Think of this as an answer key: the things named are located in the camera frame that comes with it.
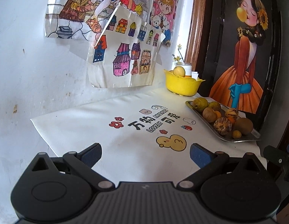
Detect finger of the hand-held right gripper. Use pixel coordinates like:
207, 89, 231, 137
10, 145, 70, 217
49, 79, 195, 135
263, 145, 287, 166

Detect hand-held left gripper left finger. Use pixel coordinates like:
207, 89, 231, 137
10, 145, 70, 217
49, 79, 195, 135
24, 142, 116, 190

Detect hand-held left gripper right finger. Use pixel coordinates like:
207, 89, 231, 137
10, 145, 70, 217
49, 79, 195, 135
177, 143, 268, 190

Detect metal baking tray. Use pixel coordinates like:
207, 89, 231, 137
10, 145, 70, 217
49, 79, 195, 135
185, 100, 261, 143

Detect purple striped pepino melon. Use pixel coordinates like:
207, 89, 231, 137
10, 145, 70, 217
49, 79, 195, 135
213, 117, 233, 136

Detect large brown round fruit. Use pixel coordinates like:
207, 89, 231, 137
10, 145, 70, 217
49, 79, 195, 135
202, 107, 218, 123

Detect brown kiwi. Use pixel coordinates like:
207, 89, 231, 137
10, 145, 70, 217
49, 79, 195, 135
233, 118, 254, 135

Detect yellow pear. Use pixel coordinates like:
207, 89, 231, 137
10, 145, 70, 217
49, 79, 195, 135
192, 97, 209, 112

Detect green-yellow pear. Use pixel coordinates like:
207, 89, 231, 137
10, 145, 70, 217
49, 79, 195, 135
208, 101, 221, 112

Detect pale striped pepino melon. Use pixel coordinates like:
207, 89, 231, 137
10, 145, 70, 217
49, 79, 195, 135
225, 108, 239, 119

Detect white printed tablecloth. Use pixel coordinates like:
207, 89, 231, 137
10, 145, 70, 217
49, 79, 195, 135
30, 87, 267, 182

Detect yellow plastic bowl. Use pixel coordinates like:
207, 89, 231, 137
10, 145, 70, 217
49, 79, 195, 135
164, 69, 205, 97

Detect lady in orange dress painting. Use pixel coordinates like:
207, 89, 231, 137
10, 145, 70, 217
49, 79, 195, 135
203, 0, 282, 131

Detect pale yellow round fruit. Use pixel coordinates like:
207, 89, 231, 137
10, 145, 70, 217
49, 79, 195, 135
173, 66, 186, 77

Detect yellow flower sprig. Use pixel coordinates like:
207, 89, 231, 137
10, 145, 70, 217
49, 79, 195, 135
172, 44, 184, 64

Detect coloured houses drawing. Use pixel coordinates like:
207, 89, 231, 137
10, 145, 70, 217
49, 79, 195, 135
87, 5, 166, 88

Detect boy with fan drawing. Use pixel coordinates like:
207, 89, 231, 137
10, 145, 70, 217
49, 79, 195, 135
45, 0, 152, 40

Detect girl with teddy drawing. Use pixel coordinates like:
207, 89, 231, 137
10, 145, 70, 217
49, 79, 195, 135
149, 0, 181, 47

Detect wooden door frame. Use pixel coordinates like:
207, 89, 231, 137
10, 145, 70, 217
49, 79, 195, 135
185, 0, 208, 70

